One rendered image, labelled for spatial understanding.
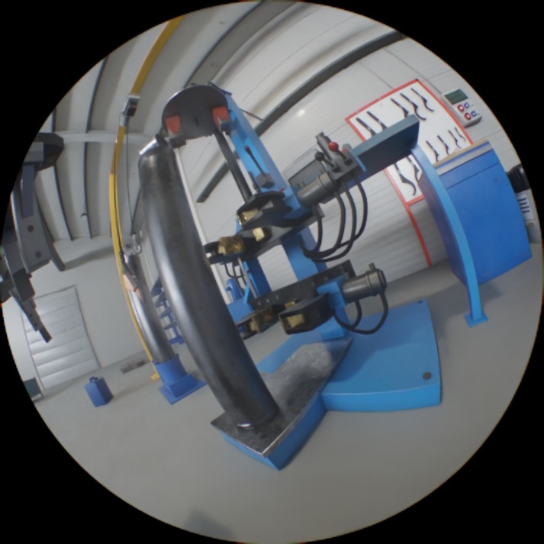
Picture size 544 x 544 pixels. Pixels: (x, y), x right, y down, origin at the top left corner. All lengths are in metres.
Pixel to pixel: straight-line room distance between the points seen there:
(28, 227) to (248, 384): 0.71
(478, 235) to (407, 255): 1.36
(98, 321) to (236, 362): 10.98
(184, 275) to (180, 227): 0.18
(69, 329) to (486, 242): 12.93
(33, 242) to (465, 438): 0.91
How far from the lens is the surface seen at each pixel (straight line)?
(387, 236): 2.69
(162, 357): 1.94
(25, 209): 0.21
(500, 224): 1.73
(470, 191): 1.63
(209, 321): 0.65
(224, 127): 1.58
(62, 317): 11.99
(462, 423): 0.78
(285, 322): 0.77
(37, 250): 0.20
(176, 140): 1.50
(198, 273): 0.67
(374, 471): 0.72
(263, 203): 0.80
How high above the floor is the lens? 0.65
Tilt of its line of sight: 3 degrees up
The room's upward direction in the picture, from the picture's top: 24 degrees counter-clockwise
